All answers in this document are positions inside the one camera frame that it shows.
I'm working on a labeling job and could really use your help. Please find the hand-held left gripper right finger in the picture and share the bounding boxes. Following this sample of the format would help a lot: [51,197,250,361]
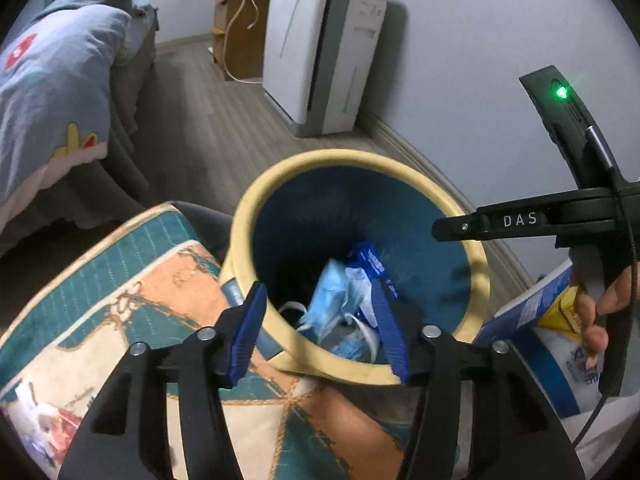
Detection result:
[370,280,586,480]

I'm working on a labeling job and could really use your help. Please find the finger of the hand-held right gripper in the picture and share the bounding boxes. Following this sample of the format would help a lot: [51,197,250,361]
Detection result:
[431,212,483,242]

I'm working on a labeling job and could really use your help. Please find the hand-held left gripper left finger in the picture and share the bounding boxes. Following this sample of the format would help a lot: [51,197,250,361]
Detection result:
[57,281,268,480]

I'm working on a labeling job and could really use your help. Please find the yellow rimmed teal waste bin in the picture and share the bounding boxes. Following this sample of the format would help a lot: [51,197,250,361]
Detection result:
[218,149,491,387]

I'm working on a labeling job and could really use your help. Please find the blue snack packet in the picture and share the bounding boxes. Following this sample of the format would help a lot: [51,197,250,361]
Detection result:
[347,242,401,326]

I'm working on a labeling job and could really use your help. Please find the person's right hand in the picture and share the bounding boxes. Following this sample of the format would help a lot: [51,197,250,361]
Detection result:
[570,265,637,371]

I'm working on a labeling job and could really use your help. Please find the grey stool seat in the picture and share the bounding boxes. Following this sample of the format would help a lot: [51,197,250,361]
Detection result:
[177,201,236,271]

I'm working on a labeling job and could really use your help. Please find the patterned teal orange cushion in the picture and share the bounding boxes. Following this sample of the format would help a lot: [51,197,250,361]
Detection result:
[0,203,416,480]

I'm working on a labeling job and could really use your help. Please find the blue white packaging bag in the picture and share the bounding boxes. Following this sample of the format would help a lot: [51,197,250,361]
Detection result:
[472,260,621,419]

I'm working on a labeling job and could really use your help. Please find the white air purifier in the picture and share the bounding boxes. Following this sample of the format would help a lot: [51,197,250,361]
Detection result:
[262,0,392,139]

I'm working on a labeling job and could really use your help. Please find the wooden cabinet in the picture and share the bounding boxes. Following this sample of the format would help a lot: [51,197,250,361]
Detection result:
[212,0,273,81]

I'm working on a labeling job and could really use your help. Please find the black usb cable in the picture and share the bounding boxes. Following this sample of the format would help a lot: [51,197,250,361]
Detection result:
[571,126,640,448]

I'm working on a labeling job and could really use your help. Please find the white cable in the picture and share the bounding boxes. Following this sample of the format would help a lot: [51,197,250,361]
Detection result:
[222,0,264,83]

